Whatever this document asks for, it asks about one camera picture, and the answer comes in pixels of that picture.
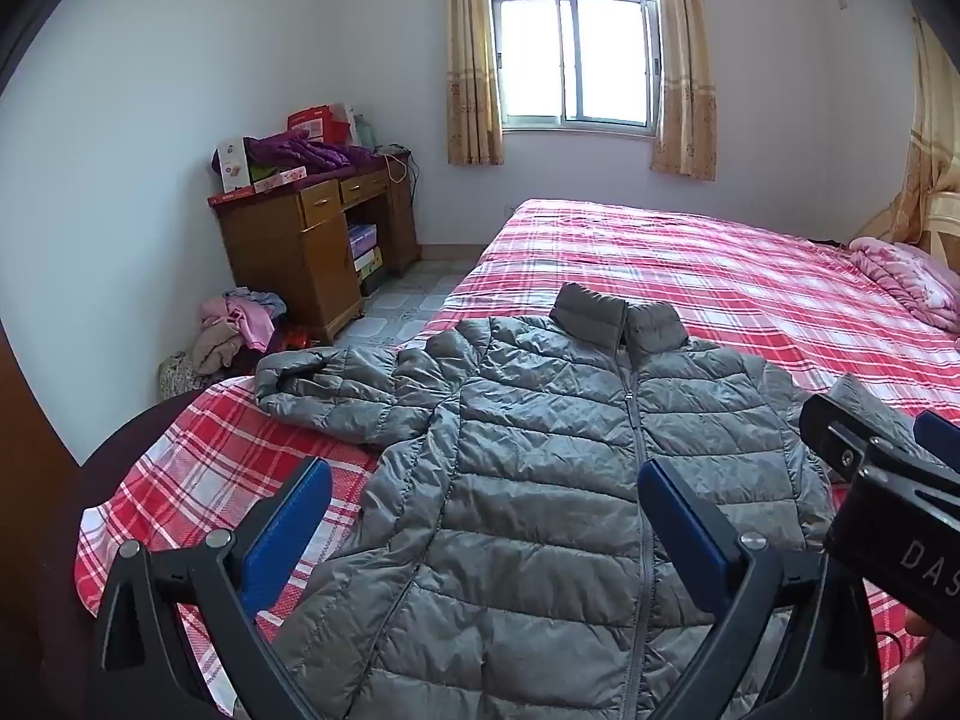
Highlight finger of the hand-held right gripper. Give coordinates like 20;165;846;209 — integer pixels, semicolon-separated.
913;410;960;470
798;393;887;485

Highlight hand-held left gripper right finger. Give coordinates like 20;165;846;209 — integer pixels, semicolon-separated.
637;457;884;720

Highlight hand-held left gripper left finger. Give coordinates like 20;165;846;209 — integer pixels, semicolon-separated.
94;456;335;720

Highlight grey puffer jacket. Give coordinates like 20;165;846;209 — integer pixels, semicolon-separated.
240;282;938;720

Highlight pile of pink clothes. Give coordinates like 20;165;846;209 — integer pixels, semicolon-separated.
191;287;290;374

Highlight purple clothes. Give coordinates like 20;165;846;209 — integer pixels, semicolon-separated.
212;130;376;179

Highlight person's right hand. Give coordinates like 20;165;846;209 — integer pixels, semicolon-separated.
895;611;935;720

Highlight pink quilt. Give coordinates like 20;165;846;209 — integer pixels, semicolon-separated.
847;236;960;335

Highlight pale wooden headboard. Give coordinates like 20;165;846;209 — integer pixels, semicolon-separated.
924;191;960;271

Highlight bed with red plaid sheet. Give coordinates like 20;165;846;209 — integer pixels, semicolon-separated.
79;198;960;720

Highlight brown wooden panel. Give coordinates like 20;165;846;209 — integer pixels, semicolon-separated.
0;321;85;720

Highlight yellow patterned curtain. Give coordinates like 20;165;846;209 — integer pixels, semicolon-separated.
855;11;960;245

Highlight stack of boxes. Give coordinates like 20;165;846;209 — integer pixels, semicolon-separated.
347;223;385;296

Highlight wooden desk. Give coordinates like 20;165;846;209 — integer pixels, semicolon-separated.
208;150;421;342

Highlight flat red-edged box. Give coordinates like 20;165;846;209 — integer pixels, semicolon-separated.
208;167;308;205

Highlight white printed box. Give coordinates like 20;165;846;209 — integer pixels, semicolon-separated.
216;136;252;194

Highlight beige patterned curtain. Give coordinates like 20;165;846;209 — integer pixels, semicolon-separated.
649;0;719;182
446;0;505;166

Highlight red box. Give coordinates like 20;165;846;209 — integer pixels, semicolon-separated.
287;106;335;145

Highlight window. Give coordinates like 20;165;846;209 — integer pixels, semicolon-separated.
484;0;665;137

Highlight black cable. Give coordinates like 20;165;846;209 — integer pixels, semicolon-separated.
375;141;421;192

